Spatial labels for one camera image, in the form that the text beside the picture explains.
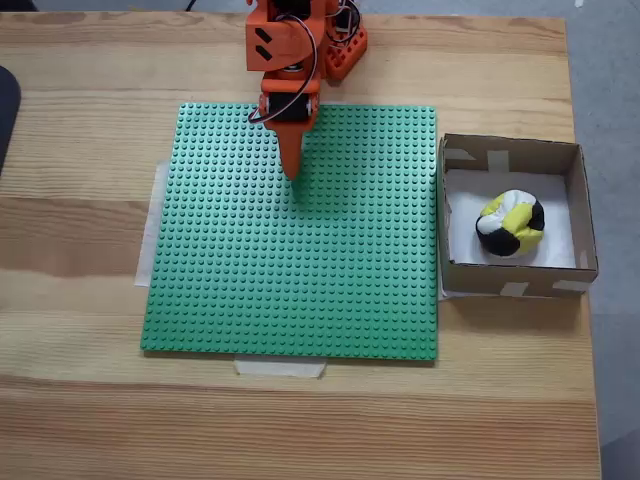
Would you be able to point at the short masking tape strip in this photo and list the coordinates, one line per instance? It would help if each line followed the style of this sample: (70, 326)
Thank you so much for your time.
(280, 369)

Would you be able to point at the green studded baseplate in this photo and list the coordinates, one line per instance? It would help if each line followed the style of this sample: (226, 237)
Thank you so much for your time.
(225, 300)

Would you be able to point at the long masking tape strip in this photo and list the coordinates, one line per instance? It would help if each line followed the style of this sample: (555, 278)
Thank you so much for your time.
(150, 240)

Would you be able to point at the black rounded object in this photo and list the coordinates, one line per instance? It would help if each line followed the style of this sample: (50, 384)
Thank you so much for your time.
(7, 110)

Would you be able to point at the yellow black white fabric ball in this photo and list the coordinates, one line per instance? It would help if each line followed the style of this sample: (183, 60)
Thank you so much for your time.
(500, 242)

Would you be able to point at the white paper sheet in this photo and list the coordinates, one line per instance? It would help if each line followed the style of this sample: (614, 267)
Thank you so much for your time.
(557, 240)

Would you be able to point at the open cardboard box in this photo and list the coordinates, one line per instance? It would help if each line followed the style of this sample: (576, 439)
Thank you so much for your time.
(480, 282)

